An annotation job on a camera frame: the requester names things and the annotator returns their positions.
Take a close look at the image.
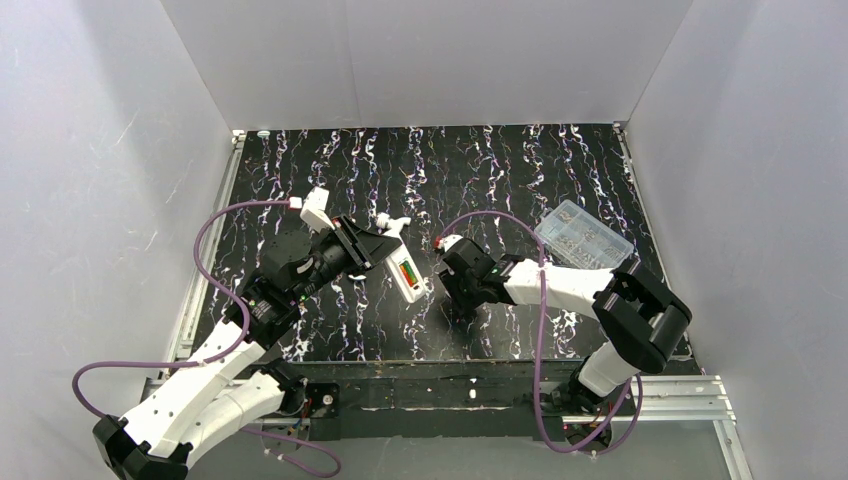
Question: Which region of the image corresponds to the white remote control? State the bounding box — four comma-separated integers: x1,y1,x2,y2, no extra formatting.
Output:
384,243,428,304

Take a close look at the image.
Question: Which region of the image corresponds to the green battery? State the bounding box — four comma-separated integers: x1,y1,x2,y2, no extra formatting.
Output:
399,261,418,286

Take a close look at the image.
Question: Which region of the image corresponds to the orange battery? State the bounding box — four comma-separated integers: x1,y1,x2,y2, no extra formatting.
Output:
404,262,421,291

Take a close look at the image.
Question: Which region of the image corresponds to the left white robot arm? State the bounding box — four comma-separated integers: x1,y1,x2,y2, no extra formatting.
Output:
93,215,406,479

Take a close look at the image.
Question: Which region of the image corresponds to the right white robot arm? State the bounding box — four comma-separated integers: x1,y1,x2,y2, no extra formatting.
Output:
435,235,692,403

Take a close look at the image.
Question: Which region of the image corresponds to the white plastic faucet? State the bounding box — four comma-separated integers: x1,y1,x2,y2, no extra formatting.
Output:
375,212,411,238

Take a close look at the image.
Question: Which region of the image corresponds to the clear plastic screw box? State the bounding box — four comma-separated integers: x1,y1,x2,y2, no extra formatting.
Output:
534,200,635,270

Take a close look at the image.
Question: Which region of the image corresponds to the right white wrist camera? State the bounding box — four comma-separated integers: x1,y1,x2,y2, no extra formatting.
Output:
434,234,463,254

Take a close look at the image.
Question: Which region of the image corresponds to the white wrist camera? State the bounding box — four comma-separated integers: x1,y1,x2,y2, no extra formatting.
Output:
289,187,335,232
434,234,463,254

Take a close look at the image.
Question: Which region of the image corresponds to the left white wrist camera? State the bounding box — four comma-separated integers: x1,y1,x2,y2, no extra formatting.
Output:
289,187,335,232

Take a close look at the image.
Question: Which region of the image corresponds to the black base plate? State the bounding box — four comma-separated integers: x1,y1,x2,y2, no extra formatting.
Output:
285,360,540,441

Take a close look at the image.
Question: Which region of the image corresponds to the aluminium frame rail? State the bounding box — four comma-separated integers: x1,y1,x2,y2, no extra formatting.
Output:
536,375,738,425

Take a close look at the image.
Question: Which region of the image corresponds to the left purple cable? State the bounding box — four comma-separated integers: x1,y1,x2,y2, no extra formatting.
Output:
71,198,344,478

